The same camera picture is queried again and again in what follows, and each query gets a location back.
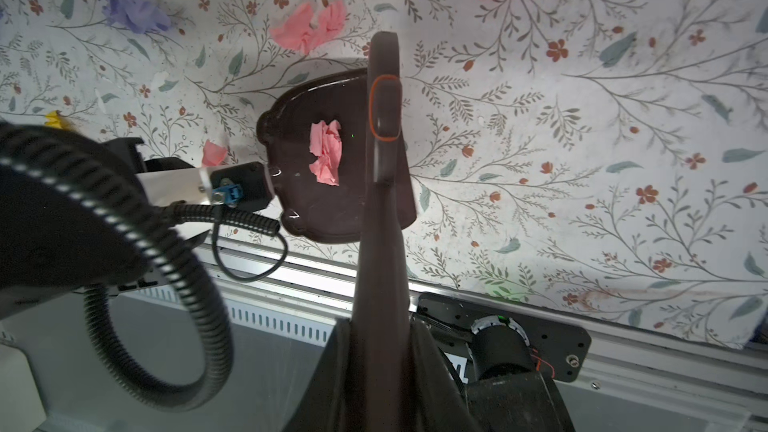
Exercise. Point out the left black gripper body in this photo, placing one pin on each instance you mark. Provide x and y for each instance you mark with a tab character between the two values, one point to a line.
245	186

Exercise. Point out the pink paper scrap long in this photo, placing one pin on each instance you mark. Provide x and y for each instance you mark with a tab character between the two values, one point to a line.
213	154

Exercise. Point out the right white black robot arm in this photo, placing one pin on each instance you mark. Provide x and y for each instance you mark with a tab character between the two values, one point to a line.
452	365

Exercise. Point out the purple paper scrap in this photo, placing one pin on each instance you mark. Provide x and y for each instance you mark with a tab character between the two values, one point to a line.
138	16

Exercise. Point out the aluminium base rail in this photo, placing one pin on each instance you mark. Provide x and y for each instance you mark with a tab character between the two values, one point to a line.
606	370

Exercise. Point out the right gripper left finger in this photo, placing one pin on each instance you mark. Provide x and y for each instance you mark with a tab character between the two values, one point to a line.
322	406

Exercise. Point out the dark brown plastic dustpan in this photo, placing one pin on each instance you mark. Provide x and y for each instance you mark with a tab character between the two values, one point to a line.
315	211

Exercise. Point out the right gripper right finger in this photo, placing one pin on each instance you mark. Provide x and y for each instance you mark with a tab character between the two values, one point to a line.
438	402

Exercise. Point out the yellow paper scrap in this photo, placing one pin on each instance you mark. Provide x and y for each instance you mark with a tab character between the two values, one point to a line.
55	119

